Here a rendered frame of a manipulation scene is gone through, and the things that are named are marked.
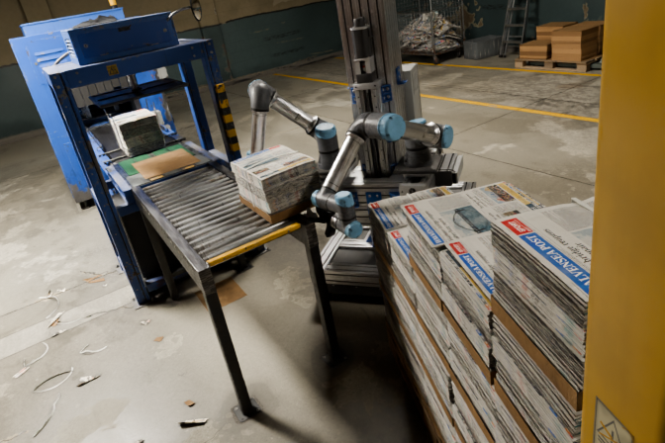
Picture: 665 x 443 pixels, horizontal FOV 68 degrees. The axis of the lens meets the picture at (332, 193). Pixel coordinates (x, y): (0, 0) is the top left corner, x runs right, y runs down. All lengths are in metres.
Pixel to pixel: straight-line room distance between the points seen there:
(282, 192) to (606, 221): 1.92
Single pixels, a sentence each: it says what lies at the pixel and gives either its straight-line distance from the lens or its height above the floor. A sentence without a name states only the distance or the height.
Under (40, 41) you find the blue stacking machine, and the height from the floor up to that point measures 1.69.
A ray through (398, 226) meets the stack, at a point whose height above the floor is 0.83.
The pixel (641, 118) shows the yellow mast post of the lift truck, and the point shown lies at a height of 1.67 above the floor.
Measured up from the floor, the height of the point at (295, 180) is 0.97.
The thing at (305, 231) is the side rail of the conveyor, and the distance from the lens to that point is 2.21.
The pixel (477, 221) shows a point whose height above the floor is 1.07.
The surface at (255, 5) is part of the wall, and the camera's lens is 11.59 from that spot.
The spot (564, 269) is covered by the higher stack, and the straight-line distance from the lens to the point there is 0.88.
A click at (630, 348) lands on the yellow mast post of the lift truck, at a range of 0.40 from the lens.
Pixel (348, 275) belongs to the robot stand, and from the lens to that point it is 2.88.
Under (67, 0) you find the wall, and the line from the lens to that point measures 10.65.
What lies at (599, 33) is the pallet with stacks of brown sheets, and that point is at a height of 0.46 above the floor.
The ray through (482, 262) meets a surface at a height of 1.07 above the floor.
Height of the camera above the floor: 1.77
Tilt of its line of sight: 23 degrees down
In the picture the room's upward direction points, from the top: 10 degrees counter-clockwise
